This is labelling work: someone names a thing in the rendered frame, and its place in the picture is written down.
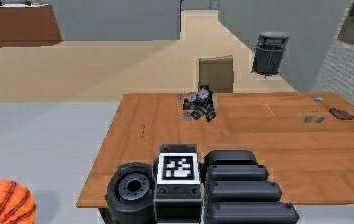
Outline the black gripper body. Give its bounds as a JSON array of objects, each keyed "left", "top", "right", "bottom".
[{"left": 105, "top": 162, "right": 158, "bottom": 224}]

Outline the orange striped ball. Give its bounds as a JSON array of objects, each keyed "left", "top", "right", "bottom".
[{"left": 0, "top": 178, "right": 37, "bottom": 224}]

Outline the brown wooden table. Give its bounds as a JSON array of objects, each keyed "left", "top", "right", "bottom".
[{"left": 75, "top": 91, "right": 354, "bottom": 209}]

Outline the brown wooden chair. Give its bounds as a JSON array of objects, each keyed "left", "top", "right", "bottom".
[{"left": 198, "top": 55, "right": 235, "bottom": 94}]

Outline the dark grey waste bin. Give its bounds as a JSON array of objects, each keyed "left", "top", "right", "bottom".
[{"left": 251, "top": 31, "right": 290, "bottom": 76}]

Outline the reddish brown wooden cabinet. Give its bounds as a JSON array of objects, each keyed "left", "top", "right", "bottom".
[{"left": 0, "top": 3, "right": 63, "bottom": 54}]

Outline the dark brown flat object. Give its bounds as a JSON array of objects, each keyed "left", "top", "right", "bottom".
[{"left": 328, "top": 107, "right": 354, "bottom": 121}]

